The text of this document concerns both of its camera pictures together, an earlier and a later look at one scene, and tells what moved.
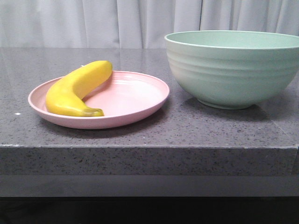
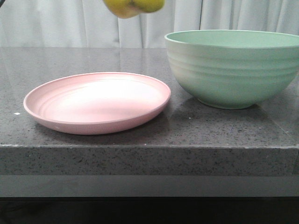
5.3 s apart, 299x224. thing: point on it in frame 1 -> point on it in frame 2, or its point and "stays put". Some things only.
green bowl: (233, 69) stays put
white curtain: (135, 24) stays put
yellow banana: (65, 95) -> (127, 9)
